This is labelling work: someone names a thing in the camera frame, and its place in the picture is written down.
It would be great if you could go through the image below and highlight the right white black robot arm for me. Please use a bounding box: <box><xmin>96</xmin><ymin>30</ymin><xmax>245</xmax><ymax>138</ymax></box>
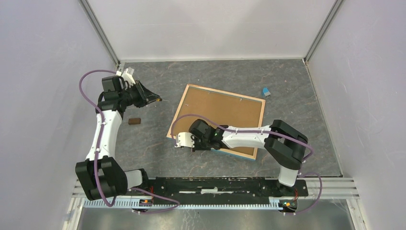
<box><xmin>189</xmin><ymin>119</ymin><xmax>310</xmax><ymax>196</ymax></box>

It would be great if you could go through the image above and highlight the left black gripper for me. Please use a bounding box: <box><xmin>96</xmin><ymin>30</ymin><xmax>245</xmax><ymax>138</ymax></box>
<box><xmin>119</xmin><ymin>80</ymin><xmax>160</xmax><ymax>108</ymax></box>

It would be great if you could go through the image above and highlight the light blue cable comb strip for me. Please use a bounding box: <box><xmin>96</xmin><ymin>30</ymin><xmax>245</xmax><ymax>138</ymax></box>
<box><xmin>83</xmin><ymin>198</ymin><xmax>282</xmax><ymax>211</ymax></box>

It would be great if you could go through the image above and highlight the small brown block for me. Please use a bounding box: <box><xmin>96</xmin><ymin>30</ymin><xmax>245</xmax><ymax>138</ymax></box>
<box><xmin>128</xmin><ymin>118</ymin><xmax>141</xmax><ymax>125</ymax></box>

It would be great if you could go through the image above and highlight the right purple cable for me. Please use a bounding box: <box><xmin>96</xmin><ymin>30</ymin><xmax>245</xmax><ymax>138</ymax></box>
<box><xmin>170</xmin><ymin>114</ymin><xmax>324</xmax><ymax>217</ymax></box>

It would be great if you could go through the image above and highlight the blue picture frame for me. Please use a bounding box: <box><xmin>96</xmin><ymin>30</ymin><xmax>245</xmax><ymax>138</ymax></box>
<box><xmin>166</xmin><ymin>83</ymin><xmax>266</xmax><ymax>161</ymax></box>

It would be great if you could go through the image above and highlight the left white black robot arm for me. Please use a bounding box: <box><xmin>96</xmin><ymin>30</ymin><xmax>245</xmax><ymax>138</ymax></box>
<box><xmin>75</xmin><ymin>76</ymin><xmax>162</xmax><ymax>202</ymax></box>

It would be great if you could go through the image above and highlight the small blue eraser block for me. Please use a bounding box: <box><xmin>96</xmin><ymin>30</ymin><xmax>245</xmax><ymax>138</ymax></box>
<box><xmin>262</xmin><ymin>87</ymin><xmax>271</xmax><ymax>98</ymax></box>

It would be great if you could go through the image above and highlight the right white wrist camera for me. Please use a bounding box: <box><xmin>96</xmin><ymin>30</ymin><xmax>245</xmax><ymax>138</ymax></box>
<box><xmin>175</xmin><ymin>132</ymin><xmax>195</xmax><ymax>149</ymax></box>

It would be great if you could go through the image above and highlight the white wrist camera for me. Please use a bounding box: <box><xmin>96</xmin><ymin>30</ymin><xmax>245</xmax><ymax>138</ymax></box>
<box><xmin>175</xmin><ymin>132</ymin><xmax>195</xmax><ymax>149</ymax></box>
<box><xmin>115</xmin><ymin>68</ymin><xmax>135</xmax><ymax>87</ymax></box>

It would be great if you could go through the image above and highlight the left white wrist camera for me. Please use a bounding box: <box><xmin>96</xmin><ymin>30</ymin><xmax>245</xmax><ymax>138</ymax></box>
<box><xmin>115</xmin><ymin>68</ymin><xmax>135</xmax><ymax>87</ymax></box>

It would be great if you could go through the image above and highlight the yellow handled screwdriver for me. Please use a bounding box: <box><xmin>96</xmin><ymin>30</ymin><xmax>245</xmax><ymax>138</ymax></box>
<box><xmin>156</xmin><ymin>98</ymin><xmax>169</xmax><ymax>102</ymax></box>

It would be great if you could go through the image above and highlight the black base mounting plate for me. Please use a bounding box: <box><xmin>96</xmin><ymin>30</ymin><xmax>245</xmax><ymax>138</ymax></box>
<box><xmin>142</xmin><ymin>177</ymin><xmax>309</xmax><ymax>205</ymax></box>

